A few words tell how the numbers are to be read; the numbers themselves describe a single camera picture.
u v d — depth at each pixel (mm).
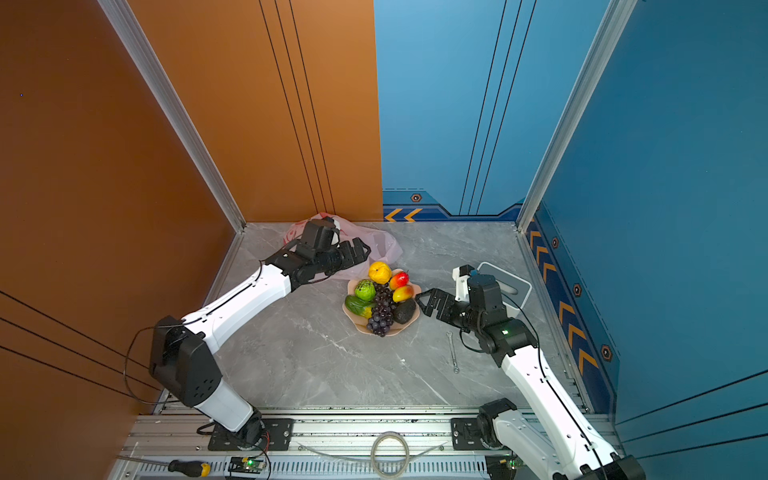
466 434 724
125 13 698
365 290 914
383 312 827
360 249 754
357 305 891
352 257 737
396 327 870
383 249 1033
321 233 632
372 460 696
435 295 664
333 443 727
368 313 892
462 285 696
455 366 849
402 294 914
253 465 706
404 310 874
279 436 730
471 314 621
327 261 685
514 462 696
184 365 433
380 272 922
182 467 686
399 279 942
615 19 701
